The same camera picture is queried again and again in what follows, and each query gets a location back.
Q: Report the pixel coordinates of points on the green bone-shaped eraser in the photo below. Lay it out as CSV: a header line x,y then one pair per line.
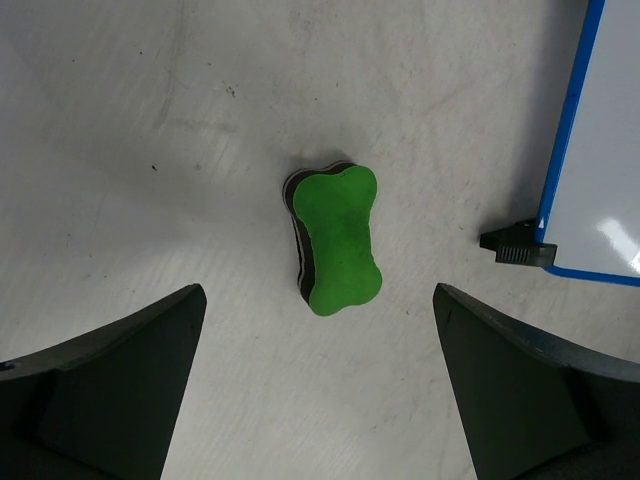
x,y
330,209

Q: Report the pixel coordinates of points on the blue-framed whiteboard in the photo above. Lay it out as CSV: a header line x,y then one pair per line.
x,y
589,208

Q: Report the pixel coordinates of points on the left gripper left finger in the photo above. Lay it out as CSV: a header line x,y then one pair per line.
x,y
102,405

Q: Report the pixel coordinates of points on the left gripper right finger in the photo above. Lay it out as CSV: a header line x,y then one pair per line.
x,y
534,405

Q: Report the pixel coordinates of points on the black whiteboard foot left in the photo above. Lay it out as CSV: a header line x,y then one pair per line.
x,y
516,245

